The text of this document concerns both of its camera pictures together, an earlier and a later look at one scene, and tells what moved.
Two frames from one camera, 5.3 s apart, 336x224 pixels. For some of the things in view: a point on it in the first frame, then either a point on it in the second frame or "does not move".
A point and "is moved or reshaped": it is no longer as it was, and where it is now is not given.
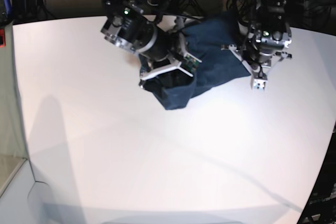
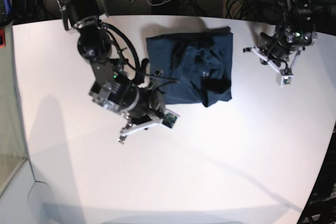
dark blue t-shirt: (209, 40) is moved or reshaped
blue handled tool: (7, 4) does not move
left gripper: (127, 27) → (121, 95)
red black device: (2, 40) does not move
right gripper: (262, 45) → (282, 43)
